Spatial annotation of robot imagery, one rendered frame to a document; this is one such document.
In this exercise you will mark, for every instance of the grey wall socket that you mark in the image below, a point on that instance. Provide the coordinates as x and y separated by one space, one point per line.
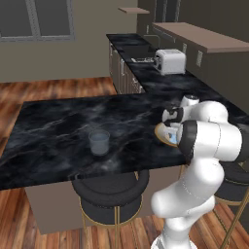
184 48
199 58

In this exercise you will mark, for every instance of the dark sink with tap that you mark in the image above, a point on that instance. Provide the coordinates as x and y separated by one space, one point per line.
137 52

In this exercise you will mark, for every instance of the dark base cupboard run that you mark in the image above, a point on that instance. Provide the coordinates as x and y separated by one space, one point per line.
124 74

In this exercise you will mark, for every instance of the beige island base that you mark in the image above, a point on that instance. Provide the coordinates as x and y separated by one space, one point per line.
55 210

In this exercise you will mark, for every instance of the tan ice bowl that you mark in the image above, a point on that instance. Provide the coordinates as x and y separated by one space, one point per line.
160 133

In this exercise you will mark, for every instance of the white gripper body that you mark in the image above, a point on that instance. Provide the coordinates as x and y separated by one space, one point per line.
168 116

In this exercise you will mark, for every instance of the brown raised counter wall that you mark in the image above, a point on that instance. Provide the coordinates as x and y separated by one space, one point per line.
214 55

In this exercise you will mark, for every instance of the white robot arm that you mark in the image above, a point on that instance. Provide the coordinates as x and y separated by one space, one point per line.
201 181

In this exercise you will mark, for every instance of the grey framed window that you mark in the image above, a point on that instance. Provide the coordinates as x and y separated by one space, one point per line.
35 19

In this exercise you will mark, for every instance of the clear glass of water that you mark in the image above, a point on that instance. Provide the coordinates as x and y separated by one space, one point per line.
99 142

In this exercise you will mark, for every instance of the white toaster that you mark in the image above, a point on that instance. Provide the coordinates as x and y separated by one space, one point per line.
170 61

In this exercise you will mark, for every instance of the pale blue ice cube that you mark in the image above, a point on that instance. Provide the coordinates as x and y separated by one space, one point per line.
172 138

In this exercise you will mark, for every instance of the black stool with gold legs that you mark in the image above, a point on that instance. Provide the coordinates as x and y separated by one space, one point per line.
110 191
231 188

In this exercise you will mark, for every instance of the brown wall shelf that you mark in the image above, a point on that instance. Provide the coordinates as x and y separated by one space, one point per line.
133 10

